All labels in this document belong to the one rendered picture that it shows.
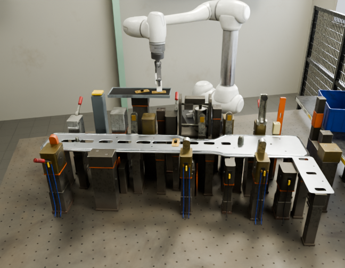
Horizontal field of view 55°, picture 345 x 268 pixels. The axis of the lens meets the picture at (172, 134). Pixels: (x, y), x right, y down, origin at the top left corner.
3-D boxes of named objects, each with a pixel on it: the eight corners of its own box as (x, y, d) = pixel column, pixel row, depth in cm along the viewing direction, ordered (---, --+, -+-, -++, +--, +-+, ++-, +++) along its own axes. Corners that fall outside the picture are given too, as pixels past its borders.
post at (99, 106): (98, 159, 218) (90, 97, 198) (101, 153, 225) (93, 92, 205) (109, 159, 217) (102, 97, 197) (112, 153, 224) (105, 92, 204)
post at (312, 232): (303, 245, 149) (315, 194, 136) (300, 237, 153) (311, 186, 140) (314, 246, 148) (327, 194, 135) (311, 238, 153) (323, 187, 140)
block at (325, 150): (311, 212, 169) (325, 151, 153) (306, 202, 176) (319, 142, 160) (327, 212, 168) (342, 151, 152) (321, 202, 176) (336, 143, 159)
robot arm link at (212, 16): (195, 1, 213) (213, 2, 205) (210, -4, 225) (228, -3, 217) (196, 22, 219) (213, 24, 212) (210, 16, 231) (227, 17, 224)
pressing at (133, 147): (35, 153, 169) (35, 150, 168) (52, 133, 189) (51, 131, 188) (312, 158, 160) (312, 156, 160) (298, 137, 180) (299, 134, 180)
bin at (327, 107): (325, 131, 178) (329, 108, 172) (314, 109, 204) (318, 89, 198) (358, 133, 175) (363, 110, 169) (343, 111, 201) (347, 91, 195)
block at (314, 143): (308, 200, 178) (318, 151, 164) (301, 186, 188) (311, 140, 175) (313, 200, 177) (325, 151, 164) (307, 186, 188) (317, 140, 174)
